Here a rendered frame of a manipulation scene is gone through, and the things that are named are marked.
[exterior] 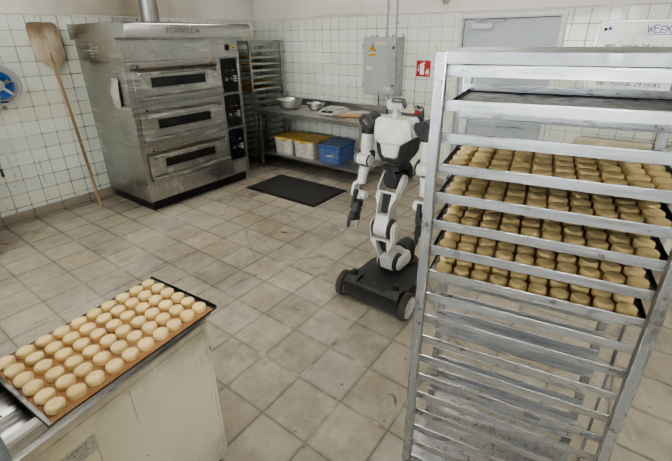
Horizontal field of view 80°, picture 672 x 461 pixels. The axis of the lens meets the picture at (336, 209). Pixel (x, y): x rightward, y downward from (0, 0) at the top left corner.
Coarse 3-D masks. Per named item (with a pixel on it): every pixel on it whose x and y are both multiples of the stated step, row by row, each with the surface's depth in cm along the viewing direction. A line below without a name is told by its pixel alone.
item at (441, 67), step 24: (432, 96) 107; (432, 120) 109; (432, 144) 111; (432, 168) 114; (432, 192) 117; (432, 216) 120; (408, 384) 148; (408, 408) 153; (408, 432) 157; (408, 456) 162
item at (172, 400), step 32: (160, 352) 140; (192, 352) 153; (128, 384) 130; (160, 384) 142; (192, 384) 156; (32, 416) 117; (96, 416) 122; (128, 416) 133; (160, 416) 145; (192, 416) 160; (32, 448) 108; (64, 448) 115; (96, 448) 124; (128, 448) 135; (160, 448) 148; (192, 448) 164; (224, 448) 183
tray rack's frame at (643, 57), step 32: (480, 64) 99; (512, 64) 96; (544, 64) 93; (576, 64) 90; (608, 64) 88; (640, 64) 85; (640, 352) 107; (448, 416) 194; (416, 448) 179; (448, 448) 179; (480, 448) 179; (544, 448) 179; (608, 448) 121
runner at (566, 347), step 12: (444, 312) 183; (456, 312) 180; (468, 324) 176; (480, 324) 176; (492, 324) 174; (516, 336) 169; (528, 336) 168; (540, 336) 166; (552, 348) 163; (564, 348) 162; (576, 348) 161; (588, 348) 158
